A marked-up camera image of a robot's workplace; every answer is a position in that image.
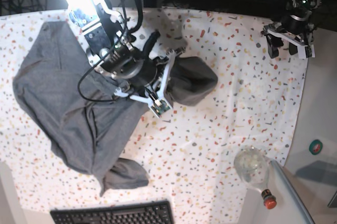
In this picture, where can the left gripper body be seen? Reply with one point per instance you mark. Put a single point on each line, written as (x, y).
(297, 25)

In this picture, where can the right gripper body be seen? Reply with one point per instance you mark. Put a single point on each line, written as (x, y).
(107, 65)

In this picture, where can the grey t-shirt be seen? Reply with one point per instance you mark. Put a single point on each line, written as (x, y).
(87, 131)

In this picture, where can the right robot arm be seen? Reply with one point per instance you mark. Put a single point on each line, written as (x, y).
(105, 27)

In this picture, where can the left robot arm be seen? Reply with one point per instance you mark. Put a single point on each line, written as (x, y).
(300, 6)

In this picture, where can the green tape roll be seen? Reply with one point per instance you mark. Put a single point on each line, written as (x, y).
(315, 147)

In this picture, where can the terrazzo patterned tablecloth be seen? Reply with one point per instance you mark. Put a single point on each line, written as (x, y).
(189, 151)

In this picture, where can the clear bottle with orange cap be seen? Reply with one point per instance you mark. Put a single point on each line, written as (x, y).
(253, 169)

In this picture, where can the black keyboard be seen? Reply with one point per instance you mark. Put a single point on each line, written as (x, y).
(153, 212)

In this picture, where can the grey metal bar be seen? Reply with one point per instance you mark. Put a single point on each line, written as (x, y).
(290, 209)

